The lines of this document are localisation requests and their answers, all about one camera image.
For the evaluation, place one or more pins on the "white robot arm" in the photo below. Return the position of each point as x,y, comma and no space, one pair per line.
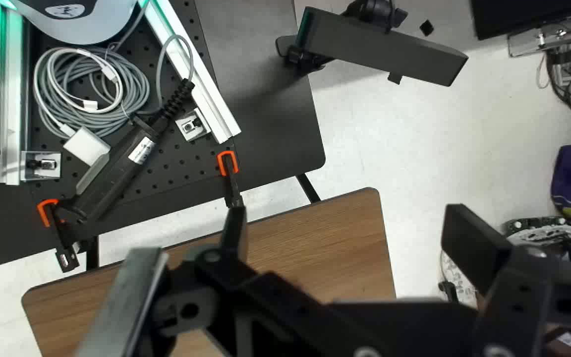
73,19

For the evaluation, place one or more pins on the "white power adapter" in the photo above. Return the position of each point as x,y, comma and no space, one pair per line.
85,144

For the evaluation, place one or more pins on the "small metal corner bracket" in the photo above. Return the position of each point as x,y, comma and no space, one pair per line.
42,162
190,127

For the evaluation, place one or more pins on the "black power brick with label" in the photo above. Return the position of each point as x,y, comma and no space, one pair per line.
123,164

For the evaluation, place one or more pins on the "black stereo camera bar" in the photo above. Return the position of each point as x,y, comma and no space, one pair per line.
377,45

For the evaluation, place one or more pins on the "black clamp with orange grip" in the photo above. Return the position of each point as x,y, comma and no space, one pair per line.
46,210
226,160

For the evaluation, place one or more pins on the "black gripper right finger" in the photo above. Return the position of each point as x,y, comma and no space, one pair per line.
476,244

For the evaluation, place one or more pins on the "aluminium profile rail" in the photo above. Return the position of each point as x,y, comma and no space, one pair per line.
8,99
192,79

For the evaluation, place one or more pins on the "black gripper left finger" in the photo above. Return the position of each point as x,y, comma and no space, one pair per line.
133,297

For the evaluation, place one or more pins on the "black perforated board table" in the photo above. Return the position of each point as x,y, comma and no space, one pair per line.
258,119

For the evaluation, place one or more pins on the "black monitor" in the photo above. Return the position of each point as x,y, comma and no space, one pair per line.
529,11

